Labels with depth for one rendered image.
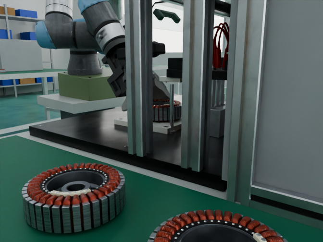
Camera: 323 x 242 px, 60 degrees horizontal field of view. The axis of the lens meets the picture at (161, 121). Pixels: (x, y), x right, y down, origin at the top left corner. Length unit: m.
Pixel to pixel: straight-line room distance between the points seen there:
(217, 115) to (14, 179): 0.36
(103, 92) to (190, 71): 0.84
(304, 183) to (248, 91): 0.12
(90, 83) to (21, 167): 0.70
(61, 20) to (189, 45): 0.55
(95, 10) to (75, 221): 0.55
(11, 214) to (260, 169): 0.29
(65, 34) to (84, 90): 0.38
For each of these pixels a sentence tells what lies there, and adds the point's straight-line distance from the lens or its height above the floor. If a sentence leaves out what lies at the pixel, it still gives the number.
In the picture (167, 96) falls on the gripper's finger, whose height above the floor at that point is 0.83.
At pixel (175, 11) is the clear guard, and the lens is 0.90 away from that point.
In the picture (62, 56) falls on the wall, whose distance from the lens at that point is 8.56.
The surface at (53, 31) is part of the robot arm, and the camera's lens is 0.85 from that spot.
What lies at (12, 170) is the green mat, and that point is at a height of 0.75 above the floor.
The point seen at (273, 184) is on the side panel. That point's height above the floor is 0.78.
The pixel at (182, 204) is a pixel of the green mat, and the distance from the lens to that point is 0.35.
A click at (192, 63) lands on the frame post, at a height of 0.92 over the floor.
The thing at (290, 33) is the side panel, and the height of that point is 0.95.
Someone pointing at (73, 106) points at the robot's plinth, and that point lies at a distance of 1.11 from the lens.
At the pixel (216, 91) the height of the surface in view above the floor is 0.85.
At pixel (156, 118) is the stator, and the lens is 0.61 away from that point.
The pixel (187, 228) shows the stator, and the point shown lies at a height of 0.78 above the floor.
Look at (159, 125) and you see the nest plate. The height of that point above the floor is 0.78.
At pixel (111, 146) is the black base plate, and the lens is 0.50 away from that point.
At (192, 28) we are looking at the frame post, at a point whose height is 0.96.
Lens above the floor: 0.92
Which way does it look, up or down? 13 degrees down
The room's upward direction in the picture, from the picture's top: straight up
